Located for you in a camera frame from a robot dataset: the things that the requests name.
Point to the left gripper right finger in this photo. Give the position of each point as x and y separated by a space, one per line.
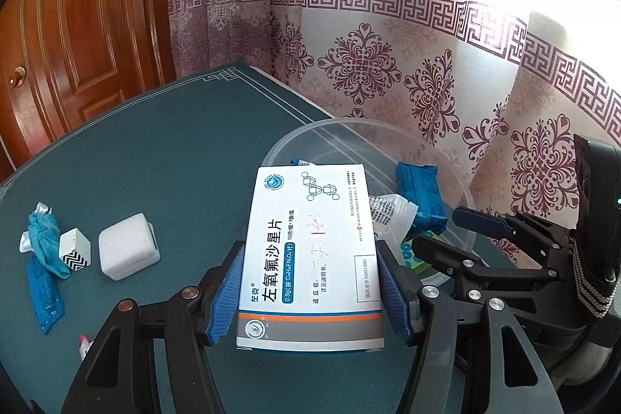
503 372

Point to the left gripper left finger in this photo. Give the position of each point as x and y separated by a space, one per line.
138 343

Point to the white sponge block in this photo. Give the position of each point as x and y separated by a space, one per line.
128 247

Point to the white red glove packet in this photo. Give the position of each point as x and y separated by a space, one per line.
85 345

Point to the white medicine box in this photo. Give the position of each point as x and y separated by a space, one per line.
310 280

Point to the blue snack packet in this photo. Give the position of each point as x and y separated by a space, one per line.
47 303
418 184

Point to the teal cloth with white straps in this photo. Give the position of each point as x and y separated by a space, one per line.
42 238

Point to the white tissue packet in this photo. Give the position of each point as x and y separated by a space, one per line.
392 217

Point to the black white zigzag cube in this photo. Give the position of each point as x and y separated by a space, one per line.
74 250

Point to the clear plastic bowl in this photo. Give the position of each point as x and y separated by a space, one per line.
379 148

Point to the patterned purple curtain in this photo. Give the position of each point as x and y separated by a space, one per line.
500 87

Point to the brown wooden door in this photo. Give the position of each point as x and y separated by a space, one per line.
64 62

